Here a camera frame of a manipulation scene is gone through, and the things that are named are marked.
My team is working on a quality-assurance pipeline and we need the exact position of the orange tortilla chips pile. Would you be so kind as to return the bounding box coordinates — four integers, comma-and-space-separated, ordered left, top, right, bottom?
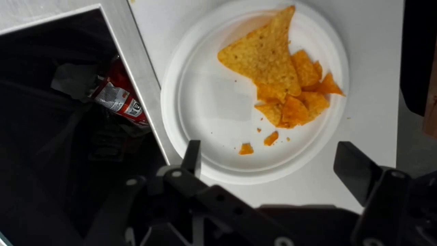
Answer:
217, 5, 344, 146

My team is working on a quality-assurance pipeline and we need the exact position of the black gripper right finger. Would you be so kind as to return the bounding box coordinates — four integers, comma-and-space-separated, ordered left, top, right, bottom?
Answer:
333, 141, 384, 206

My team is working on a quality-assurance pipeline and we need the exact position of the red wrapper in chute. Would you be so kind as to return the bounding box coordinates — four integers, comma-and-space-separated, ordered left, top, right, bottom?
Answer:
90, 57, 149, 128

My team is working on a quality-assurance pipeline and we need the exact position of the white paper plate with chips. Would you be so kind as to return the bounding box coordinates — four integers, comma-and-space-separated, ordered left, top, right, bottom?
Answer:
161, 0, 347, 184

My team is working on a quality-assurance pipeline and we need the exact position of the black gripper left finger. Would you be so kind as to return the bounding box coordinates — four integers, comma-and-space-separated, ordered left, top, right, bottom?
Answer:
182, 139, 201, 174

